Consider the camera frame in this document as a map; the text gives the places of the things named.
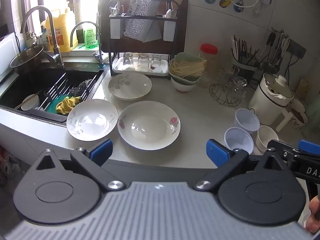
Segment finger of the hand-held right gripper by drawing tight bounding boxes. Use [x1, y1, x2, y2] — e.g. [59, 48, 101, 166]
[298, 139, 320, 156]
[266, 139, 302, 160]

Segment drinking glass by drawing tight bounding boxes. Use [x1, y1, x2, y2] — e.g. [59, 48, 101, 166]
[122, 52, 134, 67]
[151, 53, 162, 72]
[137, 52, 150, 72]

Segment white ceramic bowl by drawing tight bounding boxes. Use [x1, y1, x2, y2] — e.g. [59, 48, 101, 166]
[171, 76, 198, 93]

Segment yellow cloth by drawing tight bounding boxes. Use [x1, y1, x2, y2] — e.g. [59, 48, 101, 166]
[55, 95, 81, 115]

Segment bundle of chopsticks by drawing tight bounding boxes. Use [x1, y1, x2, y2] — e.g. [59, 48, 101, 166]
[230, 34, 260, 65]

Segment white tray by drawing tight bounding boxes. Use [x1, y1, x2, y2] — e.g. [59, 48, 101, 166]
[112, 56, 170, 77]

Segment yellow oil jug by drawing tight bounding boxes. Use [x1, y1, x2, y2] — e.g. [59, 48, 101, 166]
[45, 7, 77, 53]

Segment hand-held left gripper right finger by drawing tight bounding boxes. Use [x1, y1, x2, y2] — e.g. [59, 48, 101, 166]
[195, 139, 291, 191]

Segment steel wool scrubber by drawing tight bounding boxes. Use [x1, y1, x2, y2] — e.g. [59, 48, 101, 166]
[69, 79, 94, 98]

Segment cream bowl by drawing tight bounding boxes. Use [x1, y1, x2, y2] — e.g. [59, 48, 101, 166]
[256, 125, 280, 153]

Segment black sink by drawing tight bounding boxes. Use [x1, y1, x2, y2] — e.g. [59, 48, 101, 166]
[0, 62, 105, 127]

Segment dried noodles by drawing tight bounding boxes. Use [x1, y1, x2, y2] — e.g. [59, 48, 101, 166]
[170, 56, 207, 79]

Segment black power strip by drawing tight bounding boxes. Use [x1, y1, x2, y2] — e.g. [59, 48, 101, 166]
[287, 42, 307, 57]

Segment small steel faucet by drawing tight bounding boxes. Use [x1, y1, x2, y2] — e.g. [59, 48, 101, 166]
[70, 21, 104, 68]

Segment white electric pot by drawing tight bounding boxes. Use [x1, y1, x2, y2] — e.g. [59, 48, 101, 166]
[248, 72, 294, 133]

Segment steel pot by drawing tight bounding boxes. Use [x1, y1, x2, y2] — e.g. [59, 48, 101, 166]
[9, 45, 57, 75]

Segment textured glass cup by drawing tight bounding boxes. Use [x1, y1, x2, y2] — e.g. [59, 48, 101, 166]
[229, 86, 247, 103]

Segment green bowl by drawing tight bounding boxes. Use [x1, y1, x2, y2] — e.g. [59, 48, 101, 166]
[169, 52, 207, 85]

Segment teal sponge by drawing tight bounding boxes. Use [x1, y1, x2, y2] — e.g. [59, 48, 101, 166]
[46, 96, 63, 114]

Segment glass pot lid white knob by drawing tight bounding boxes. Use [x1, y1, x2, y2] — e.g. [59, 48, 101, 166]
[264, 73, 294, 100]

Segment plastic jar red lid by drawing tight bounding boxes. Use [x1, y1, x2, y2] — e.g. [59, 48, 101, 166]
[199, 44, 218, 80]

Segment wire cup rack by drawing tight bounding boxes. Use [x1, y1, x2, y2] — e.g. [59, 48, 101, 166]
[209, 65, 248, 107]

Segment tall steel faucet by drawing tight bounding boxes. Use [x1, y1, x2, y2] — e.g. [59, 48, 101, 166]
[20, 5, 65, 68]

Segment patterned cutting board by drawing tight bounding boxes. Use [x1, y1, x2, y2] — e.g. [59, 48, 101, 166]
[124, 0, 163, 43]

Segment black dish rack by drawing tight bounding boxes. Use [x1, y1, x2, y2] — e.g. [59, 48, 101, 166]
[100, 0, 188, 77]

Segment white plate pink flower print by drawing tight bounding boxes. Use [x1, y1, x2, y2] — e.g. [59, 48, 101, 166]
[117, 101, 181, 151]

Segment pale blue plastic bowl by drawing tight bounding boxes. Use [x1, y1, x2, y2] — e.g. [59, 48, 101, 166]
[234, 108, 260, 134]
[224, 127, 254, 155]

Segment white utensil holder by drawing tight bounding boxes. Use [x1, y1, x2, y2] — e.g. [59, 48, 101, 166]
[109, 15, 123, 40]
[163, 17, 177, 42]

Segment green dish soap bottle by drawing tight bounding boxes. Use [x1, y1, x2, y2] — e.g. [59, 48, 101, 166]
[84, 21, 98, 50]

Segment clear glass cup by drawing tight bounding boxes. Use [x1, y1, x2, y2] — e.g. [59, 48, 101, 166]
[232, 76, 248, 88]

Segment hanging kitchen utensils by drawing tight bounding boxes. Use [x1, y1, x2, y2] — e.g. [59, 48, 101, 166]
[260, 29, 292, 68]

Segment chopstick holder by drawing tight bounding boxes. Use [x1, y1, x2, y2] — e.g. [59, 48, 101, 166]
[231, 57, 260, 83]

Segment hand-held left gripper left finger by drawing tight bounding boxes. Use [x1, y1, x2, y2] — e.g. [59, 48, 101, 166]
[30, 139, 127, 191]

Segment sink drain rack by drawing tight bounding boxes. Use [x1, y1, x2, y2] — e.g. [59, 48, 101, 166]
[37, 72, 99, 110]

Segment white plate grey flower print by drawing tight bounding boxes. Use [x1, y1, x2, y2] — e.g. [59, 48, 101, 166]
[108, 73, 152, 100]

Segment person's right hand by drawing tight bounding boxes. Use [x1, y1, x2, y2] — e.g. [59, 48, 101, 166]
[305, 196, 320, 233]

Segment small white bowl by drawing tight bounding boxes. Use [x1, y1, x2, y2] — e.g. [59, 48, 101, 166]
[20, 94, 40, 112]

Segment white plate grey leaf print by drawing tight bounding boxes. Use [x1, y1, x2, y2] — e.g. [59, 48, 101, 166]
[66, 99, 118, 141]

